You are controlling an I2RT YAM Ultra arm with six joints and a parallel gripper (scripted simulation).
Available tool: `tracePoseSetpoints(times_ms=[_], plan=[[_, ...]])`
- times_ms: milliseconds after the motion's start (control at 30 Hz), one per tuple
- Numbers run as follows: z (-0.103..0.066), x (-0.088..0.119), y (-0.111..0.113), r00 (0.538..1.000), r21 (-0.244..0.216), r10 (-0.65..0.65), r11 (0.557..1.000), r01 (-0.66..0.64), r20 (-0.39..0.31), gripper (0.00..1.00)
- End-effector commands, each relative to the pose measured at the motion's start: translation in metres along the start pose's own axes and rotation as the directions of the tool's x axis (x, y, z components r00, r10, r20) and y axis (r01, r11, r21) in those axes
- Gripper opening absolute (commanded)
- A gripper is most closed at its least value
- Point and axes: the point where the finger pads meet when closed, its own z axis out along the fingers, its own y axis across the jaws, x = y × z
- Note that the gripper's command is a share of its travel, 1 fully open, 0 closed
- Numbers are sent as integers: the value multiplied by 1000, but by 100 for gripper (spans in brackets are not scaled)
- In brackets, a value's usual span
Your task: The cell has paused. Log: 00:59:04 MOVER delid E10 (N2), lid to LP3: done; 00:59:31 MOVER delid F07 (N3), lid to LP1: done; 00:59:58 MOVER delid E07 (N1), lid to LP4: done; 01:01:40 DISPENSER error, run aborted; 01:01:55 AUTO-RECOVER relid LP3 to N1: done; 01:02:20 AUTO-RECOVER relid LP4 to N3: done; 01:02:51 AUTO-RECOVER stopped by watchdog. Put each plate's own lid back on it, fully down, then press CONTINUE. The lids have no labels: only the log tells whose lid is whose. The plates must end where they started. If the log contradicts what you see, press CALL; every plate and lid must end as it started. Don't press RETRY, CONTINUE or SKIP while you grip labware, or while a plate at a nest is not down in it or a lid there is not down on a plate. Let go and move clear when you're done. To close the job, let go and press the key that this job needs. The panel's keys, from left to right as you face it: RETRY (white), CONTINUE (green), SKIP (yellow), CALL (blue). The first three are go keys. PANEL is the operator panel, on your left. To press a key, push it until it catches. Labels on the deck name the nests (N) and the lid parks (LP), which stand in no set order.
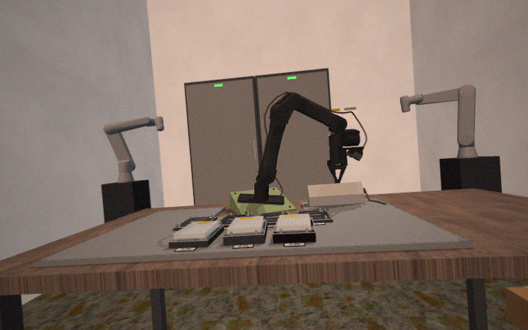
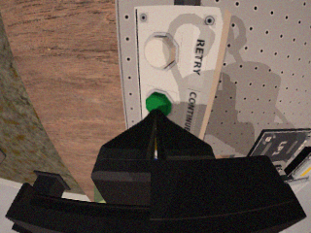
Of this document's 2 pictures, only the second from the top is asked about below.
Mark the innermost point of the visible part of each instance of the white control panel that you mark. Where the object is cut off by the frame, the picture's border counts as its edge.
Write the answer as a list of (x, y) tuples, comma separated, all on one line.
[(179, 53)]

